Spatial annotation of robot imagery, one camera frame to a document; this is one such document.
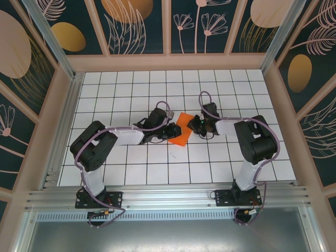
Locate orange paper sheet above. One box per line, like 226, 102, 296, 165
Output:
167, 112, 194, 146

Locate grey steel sheet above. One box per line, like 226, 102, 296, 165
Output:
23, 219, 325, 252

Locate long aluminium mounting rail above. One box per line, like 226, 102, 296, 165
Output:
25, 183, 313, 211

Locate wall panel with pink flowers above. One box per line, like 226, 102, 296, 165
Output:
170, 0, 238, 55

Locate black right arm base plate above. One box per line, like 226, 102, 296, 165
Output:
214, 188, 263, 207

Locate perforated metal cable tray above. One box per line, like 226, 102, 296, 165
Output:
35, 212, 307, 223

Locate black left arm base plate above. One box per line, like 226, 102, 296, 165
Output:
75, 190, 124, 209

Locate aluminium side rail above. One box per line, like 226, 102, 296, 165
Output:
40, 72, 85, 190

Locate wall panel feather gold oval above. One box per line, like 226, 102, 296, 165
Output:
275, 0, 336, 114

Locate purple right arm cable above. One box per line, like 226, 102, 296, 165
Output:
198, 90, 280, 226

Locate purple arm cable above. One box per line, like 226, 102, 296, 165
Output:
74, 101, 173, 229
198, 90, 280, 226

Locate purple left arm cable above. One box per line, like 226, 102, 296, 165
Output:
74, 101, 173, 229

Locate aluminium corner post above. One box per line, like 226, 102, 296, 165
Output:
22, 0, 77, 79
259, 0, 307, 76

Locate wall panel circle and leaves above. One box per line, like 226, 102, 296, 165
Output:
93, 0, 169, 56

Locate wall panel pale circle grass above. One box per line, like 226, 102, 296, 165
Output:
230, 0, 286, 55

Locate wall panel pink feathers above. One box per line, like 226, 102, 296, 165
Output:
298, 97, 336, 187

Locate wall panel with gold oval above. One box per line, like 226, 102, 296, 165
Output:
39, 0, 109, 56

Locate wall panel single flower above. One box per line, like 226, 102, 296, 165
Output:
0, 86, 37, 190

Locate wall panel large pale circle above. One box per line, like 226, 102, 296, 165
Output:
0, 9, 59, 119

